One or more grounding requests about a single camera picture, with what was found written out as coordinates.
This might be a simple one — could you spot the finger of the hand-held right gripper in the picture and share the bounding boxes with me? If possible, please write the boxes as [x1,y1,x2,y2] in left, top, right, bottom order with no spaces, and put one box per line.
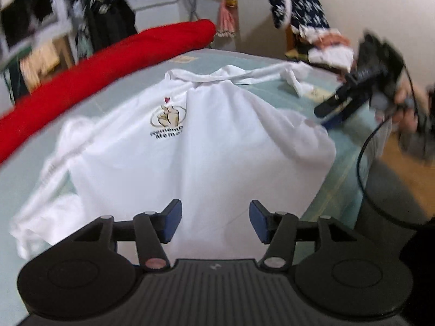
[314,77,368,118]
[321,94,372,130]

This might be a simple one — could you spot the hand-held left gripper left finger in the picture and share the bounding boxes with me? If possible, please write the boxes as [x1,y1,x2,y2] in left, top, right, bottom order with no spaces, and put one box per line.
[73,199,183,273]

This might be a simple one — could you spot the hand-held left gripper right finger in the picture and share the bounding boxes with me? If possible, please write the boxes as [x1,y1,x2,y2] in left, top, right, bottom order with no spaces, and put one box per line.
[249,200,361,273]

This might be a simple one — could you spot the white t-shirt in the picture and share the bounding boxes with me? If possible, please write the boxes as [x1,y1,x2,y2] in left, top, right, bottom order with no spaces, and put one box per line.
[10,63,337,260]

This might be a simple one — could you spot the metal clothes rack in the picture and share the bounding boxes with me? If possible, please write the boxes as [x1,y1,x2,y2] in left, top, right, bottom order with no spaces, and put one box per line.
[184,0,205,21]

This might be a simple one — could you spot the person's right hand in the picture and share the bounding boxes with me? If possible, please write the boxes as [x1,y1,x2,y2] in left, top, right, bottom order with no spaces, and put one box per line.
[392,85,429,134]

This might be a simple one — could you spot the folded white cloth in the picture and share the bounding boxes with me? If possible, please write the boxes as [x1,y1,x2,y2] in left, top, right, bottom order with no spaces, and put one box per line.
[307,46,355,73]

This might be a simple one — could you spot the pink cloth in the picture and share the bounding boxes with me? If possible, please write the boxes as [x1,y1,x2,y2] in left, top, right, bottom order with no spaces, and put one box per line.
[314,30,350,49]

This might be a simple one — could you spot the teal checked bed sheet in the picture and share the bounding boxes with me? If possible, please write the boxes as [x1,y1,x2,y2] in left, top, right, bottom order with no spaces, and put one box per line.
[0,48,381,313]

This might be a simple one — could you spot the wooden chair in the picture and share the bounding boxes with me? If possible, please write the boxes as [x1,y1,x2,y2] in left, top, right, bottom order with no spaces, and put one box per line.
[285,24,300,58]

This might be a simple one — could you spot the navy star-print robe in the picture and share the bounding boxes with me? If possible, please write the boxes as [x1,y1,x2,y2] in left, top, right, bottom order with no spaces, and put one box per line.
[264,0,332,38]

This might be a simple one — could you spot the pink frilled curtain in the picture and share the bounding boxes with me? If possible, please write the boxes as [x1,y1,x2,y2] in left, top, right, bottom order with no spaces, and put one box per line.
[211,0,239,39]

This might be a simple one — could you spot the red blanket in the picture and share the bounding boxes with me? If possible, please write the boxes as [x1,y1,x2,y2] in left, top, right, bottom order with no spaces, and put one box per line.
[0,18,216,165]

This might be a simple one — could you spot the black hanging jacket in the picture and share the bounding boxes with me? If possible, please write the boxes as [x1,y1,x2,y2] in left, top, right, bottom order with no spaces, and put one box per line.
[73,0,137,62]

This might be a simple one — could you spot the cardboard boxes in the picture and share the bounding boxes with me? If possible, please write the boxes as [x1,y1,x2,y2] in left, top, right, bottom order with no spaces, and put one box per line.
[20,37,74,76]

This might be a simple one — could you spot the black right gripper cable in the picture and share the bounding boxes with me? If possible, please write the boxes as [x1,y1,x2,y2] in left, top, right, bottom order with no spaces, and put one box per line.
[357,63,430,228]

